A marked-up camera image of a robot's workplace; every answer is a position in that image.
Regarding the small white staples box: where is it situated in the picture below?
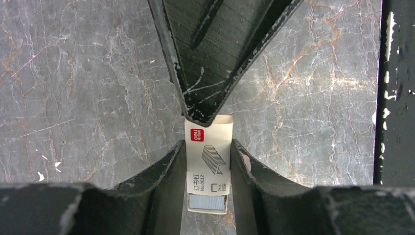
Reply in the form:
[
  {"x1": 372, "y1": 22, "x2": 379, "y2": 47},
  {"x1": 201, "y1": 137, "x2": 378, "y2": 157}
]
[{"x1": 184, "y1": 115, "x2": 233, "y2": 214}]

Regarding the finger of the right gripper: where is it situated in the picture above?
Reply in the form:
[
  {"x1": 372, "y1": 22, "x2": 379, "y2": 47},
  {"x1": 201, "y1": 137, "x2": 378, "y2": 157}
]
[{"x1": 149, "y1": 0, "x2": 300, "y2": 127}]

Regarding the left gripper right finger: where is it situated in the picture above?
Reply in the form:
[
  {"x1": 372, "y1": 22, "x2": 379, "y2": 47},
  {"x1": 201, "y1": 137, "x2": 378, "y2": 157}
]
[{"x1": 230, "y1": 139, "x2": 328, "y2": 235}]

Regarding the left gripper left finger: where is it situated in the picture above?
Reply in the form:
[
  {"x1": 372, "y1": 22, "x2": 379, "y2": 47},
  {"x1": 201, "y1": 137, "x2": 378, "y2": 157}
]
[{"x1": 69, "y1": 140, "x2": 186, "y2": 235}]

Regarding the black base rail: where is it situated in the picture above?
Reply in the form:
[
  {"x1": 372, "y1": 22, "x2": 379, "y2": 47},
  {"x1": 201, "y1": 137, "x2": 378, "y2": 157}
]
[{"x1": 373, "y1": 0, "x2": 415, "y2": 187}]

